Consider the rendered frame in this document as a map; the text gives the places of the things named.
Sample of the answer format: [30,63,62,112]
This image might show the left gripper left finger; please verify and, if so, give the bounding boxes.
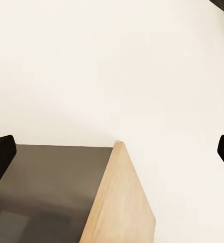
[0,135,17,180]

